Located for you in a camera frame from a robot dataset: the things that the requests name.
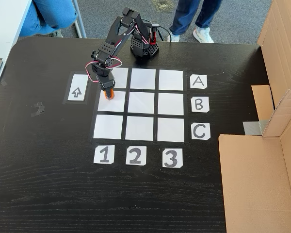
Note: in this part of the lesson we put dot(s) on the round orange token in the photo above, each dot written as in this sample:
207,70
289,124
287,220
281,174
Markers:
112,95

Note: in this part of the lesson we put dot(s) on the white paper grid square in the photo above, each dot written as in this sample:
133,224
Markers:
139,128
108,126
141,102
116,105
121,77
143,78
170,129
170,103
171,78

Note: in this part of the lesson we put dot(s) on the white paper arrow sheet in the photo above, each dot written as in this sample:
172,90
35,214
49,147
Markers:
77,85

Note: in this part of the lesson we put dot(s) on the paper sheet number 1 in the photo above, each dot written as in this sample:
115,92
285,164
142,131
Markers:
110,150

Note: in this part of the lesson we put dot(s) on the metal chair leg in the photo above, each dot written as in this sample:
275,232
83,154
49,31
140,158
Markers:
79,21

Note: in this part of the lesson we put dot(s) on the paper sheet number 2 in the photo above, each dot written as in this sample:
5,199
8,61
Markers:
143,150

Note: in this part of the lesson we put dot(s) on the black tape scraps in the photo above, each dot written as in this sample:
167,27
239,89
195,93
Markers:
38,109

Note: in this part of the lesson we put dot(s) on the paper sheet letter A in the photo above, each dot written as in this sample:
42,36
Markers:
193,86

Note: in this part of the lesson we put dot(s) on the paper sheet number 3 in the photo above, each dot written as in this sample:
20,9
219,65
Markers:
166,155

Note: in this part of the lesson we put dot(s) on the person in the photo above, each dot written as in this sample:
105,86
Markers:
186,17
48,14

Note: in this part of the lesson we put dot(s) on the paper sheet letter B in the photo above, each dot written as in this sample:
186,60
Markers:
206,109

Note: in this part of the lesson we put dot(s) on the paper sheet letter C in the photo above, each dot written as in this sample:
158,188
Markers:
207,126

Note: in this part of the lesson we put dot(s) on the black tape scrap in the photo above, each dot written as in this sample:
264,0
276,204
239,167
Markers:
4,83

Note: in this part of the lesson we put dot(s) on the white desk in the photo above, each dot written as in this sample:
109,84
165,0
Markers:
7,29

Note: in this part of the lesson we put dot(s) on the brown cardboard panel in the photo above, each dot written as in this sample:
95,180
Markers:
252,182
283,36

